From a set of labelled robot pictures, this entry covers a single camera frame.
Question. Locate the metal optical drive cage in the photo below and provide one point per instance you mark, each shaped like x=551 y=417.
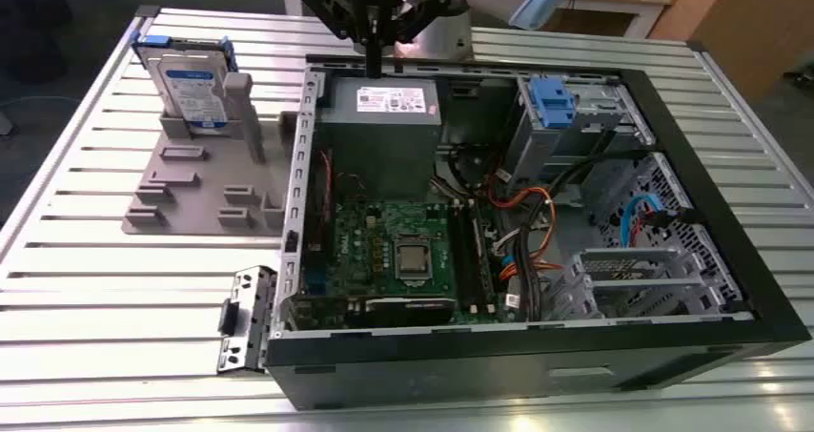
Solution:
x=541 y=150

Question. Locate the hard disk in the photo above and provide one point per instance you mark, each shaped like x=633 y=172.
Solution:
x=192 y=93

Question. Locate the grey parts rack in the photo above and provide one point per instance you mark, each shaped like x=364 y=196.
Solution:
x=204 y=198

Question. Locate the grey power supply unit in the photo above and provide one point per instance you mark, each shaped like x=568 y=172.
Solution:
x=376 y=155

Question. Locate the green motherboard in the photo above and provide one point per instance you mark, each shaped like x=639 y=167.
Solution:
x=408 y=217

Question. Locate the black graphics card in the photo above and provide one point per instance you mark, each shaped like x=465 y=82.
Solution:
x=408 y=308

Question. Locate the black PC case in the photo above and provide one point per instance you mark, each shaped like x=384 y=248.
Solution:
x=445 y=375

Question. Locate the black RAM slot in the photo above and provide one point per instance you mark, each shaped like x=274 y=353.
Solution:
x=465 y=255
x=482 y=255

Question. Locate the wooden cabinet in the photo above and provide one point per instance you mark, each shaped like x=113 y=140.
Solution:
x=751 y=22

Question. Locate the silver CPU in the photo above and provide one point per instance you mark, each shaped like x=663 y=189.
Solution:
x=414 y=260

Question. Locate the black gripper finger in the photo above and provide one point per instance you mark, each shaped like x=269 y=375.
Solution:
x=414 y=22
x=325 y=3

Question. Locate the blue drive cage latch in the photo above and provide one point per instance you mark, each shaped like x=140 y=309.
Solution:
x=552 y=103

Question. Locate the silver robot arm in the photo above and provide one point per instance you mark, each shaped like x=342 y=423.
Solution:
x=445 y=36

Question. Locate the black office chair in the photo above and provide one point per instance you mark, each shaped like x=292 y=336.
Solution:
x=33 y=31

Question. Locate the metal hinged case bracket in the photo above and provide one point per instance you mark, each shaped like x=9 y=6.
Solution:
x=245 y=284

